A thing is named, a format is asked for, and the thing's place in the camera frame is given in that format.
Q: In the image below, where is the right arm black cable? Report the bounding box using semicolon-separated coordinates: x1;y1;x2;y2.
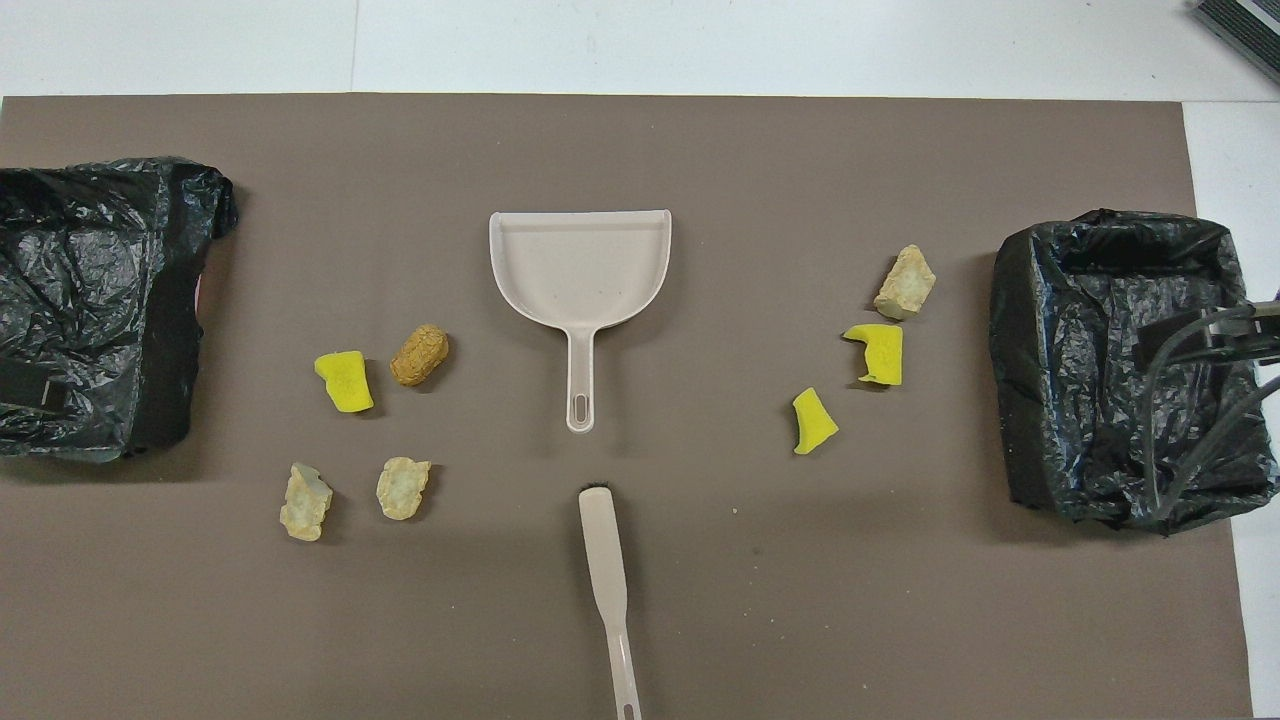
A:
1140;305;1280;526

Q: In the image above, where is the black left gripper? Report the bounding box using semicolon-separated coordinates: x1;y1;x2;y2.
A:
0;357;67;417

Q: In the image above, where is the brown table mat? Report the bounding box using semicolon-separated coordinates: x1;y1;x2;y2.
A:
0;93;1254;720

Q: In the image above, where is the brown bread roll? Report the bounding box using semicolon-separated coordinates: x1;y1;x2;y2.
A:
389;324;450;388

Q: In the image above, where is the beige plastic dustpan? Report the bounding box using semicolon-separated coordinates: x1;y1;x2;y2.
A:
488;209;673;435

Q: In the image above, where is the yellow sponge piece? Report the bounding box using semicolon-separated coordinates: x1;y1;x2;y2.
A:
792;387;840;456
314;350;375;415
842;323;905;387

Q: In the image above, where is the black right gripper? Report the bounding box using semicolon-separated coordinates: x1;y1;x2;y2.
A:
1135;300;1280;369

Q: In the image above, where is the beige hand brush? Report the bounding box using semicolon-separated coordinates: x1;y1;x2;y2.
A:
577;482;643;720

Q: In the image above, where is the black bag lined bin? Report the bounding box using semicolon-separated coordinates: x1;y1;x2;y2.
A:
0;156;239;463
990;208;1279;536

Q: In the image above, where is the dark ribbed panel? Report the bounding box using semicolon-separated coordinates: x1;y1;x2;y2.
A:
1190;0;1280;86

